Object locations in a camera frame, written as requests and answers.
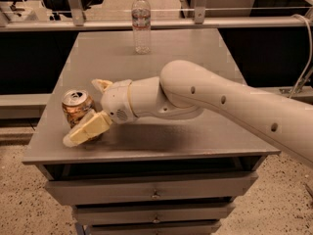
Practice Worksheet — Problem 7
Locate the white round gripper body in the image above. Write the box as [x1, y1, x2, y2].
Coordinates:
[101, 79, 137, 124]

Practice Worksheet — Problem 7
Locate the grey bottom drawer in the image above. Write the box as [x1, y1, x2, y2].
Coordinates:
[90, 220, 221, 235]

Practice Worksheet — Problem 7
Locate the clear plastic water bottle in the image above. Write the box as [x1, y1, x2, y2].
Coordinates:
[131, 0, 151, 54]

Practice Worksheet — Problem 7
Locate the grey drawer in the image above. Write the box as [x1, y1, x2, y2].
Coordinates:
[90, 220, 221, 235]
[73, 203, 235, 225]
[45, 171, 258, 206]

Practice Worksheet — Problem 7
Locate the white cable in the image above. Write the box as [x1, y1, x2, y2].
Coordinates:
[288, 14, 313, 99]

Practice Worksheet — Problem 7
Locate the grey top drawer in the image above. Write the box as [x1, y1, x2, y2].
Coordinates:
[45, 171, 258, 206]

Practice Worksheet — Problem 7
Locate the orange soda can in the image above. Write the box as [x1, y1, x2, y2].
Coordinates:
[61, 89, 103, 142]

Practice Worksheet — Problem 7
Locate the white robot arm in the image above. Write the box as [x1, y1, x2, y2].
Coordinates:
[63, 60, 313, 166]

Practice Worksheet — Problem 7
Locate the grey metal railing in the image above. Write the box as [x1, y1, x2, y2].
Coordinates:
[0, 0, 313, 32]

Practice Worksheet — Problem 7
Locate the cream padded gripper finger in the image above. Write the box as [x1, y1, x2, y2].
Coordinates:
[63, 110, 112, 147]
[91, 78, 112, 93]

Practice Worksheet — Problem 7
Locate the grey middle drawer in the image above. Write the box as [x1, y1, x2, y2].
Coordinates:
[73, 203, 235, 225]

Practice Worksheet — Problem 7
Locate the grey drawer cabinet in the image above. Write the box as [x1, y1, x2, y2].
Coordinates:
[22, 28, 282, 235]

